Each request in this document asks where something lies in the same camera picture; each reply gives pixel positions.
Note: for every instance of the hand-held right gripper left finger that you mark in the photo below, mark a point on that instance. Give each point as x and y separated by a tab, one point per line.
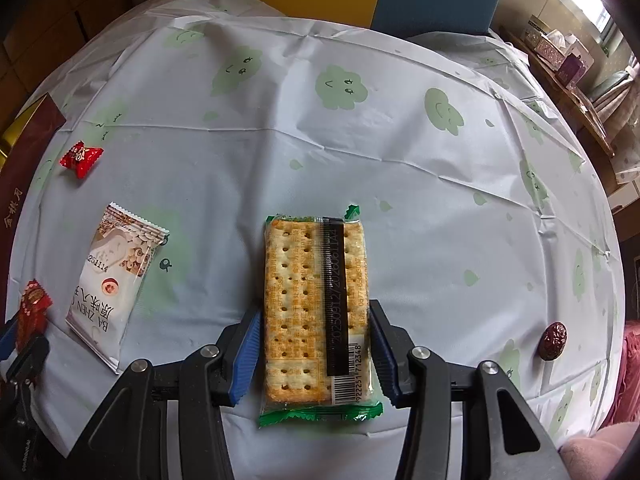
247	355

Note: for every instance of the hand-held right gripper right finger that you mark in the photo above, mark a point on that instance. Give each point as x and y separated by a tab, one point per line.
382	355

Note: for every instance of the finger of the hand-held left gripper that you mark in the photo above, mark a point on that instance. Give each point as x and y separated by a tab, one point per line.
30	360
7	338

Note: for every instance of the red long snack packet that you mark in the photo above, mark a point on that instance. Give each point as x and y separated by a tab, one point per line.
32	305

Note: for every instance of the green-edged cracker packet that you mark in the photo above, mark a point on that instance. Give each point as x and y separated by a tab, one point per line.
295	310

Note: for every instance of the maroon and gold gift box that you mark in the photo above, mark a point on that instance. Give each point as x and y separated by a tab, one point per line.
25	175

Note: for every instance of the white beige snack packet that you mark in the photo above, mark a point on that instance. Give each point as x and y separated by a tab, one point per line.
110	285

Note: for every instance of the dried red date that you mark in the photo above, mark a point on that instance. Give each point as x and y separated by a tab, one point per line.
552	342

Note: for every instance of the small red candy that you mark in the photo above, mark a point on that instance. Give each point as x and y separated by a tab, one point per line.
80	159

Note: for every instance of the white green printed tablecloth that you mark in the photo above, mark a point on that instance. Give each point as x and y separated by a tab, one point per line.
350	160

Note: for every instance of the pink cloth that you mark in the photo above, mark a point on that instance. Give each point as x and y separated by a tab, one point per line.
600	450

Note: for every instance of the wooden side table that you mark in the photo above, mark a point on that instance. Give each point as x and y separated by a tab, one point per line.
575	105

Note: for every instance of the wooden cabinet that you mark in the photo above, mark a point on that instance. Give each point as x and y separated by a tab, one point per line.
50	20

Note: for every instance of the light curtain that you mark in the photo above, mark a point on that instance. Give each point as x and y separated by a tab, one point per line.
617	100

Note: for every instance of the purple box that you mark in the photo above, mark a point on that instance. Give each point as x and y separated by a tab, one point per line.
575	65

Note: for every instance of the patterned tissue box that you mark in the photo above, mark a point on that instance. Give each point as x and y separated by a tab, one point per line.
552	50

